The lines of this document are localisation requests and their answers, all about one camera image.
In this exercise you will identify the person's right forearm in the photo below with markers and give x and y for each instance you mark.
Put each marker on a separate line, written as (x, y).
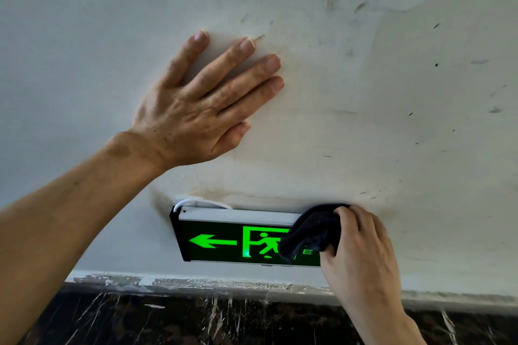
(388, 326)

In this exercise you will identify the dark cleaning cloth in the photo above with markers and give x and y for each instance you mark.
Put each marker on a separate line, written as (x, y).
(311, 231)

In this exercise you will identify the person's right hand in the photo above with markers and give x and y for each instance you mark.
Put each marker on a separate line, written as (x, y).
(362, 264)

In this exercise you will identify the person's right thumb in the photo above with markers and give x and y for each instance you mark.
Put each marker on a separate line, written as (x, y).
(327, 258)

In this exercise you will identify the person's left hand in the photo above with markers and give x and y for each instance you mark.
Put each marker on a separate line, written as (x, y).
(184, 116)

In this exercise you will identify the person's left middle finger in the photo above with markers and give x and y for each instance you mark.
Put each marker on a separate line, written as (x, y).
(238, 78)

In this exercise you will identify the person's left thumb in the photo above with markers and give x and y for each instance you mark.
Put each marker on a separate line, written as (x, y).
(230, 139)

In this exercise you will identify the person's left little finger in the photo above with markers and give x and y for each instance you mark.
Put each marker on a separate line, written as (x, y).
(184, 57)

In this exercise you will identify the green exit sign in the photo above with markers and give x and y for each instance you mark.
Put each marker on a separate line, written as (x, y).
(226, 240)

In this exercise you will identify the person's left forearm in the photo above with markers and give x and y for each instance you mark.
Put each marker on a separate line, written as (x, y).
(60, 227)

